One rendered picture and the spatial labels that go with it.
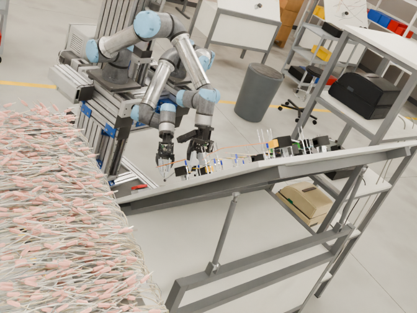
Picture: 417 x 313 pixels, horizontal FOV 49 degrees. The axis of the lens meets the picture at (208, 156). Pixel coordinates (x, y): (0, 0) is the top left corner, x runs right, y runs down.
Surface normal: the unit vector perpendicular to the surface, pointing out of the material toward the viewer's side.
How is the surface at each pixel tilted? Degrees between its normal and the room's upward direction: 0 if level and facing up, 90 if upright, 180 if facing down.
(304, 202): 90
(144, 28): 85
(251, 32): 90
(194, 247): 0
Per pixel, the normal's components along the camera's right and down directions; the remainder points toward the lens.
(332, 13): 0.58, -0.07
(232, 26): 0.46, 0.58
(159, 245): 0.33, -0.81
